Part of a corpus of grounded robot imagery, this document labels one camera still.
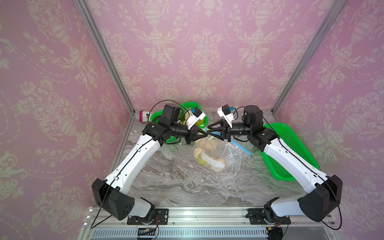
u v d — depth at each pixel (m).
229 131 0.58
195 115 0.58
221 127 0.62
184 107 0.57
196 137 0.63
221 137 0.62
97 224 0.41
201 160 0.79
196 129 0.60
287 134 1.00
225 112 0.58
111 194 0.39
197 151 0.91
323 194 0.39
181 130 0.59
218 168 0.76
